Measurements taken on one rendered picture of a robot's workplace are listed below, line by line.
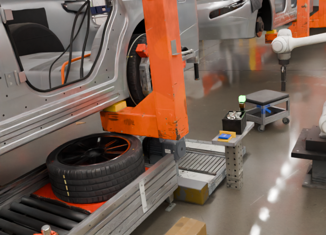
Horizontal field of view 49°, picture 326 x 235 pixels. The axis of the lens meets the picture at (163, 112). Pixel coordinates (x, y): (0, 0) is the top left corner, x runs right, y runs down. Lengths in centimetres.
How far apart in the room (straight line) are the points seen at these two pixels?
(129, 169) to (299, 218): 114
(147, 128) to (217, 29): 307
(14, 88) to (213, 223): 149
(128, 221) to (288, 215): 106
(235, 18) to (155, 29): 314
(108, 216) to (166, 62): 99
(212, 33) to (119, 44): 284
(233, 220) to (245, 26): 348
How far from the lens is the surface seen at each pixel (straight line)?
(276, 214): 258
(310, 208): 267
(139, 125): 255
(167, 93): 234
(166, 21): 224
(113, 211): 210
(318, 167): 288
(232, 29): 535
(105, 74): 260
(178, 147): 273
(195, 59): 302
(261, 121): 381
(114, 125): 271
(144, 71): 280
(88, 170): 225
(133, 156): 234
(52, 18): 457
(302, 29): 626
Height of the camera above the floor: 144
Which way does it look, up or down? 18 degrees down
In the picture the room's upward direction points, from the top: 7 degrees counter-clockwise
